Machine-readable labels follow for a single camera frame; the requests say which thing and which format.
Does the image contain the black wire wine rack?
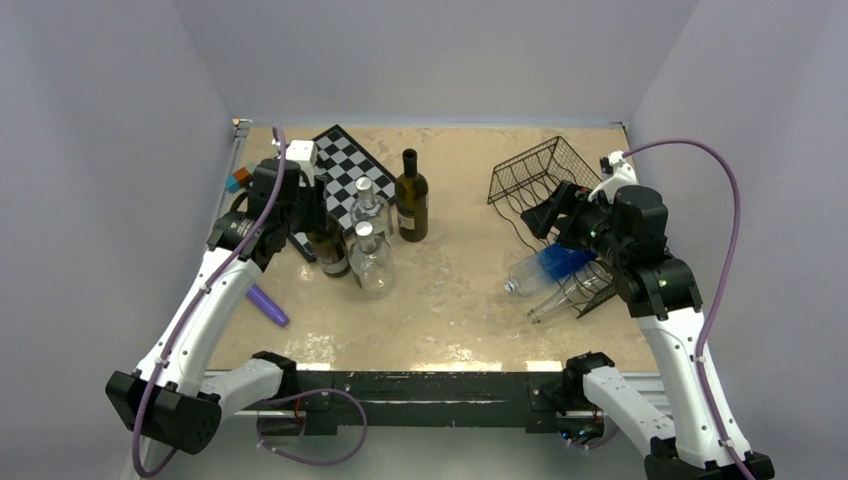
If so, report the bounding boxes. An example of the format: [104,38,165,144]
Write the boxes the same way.
[487,136,614,324]

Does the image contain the blue square bottle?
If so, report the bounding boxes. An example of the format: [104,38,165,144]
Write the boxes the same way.
[503,244,596,297]

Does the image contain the dark bottle with label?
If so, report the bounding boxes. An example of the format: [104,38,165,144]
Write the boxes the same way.
[305,200,350,278]

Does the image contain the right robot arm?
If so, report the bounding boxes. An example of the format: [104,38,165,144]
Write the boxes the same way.
[520,181,775,479]

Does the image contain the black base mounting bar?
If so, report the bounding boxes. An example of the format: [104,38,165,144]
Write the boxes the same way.
[249,371,611,442]

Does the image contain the tall dark green bottle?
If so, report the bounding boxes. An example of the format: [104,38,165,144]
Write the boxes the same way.
[395,148,429,242]

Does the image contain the clear wine bottle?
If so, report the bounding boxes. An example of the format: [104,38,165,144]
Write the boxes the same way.
[527,261,615,324]

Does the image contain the clear bottle silver cap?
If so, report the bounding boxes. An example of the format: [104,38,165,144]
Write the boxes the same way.
[349,176,394,243]
[349,221,395,298]

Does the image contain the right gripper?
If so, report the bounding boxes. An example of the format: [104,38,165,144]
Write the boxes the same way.
[521,178,629,265]

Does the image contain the black white chessboard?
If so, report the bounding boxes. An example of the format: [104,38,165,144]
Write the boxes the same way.
[312,125,397,239]

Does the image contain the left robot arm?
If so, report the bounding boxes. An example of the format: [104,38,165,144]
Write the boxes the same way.
[105,158,318,458]

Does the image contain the clear bottle front silver cap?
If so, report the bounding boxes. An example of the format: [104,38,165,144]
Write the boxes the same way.
[349,221,395,298]

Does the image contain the orange blue marker block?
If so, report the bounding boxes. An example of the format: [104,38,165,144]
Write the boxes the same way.
[225,162,257,194]

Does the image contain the purple toy microphone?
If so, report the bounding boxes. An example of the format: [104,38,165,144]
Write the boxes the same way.
[246,285,290,327]

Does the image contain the clear bottle rear silver cap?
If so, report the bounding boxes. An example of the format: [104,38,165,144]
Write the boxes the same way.
[349,176,394,243]

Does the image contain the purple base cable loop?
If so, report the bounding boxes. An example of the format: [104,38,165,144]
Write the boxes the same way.
[256,388,370,466]

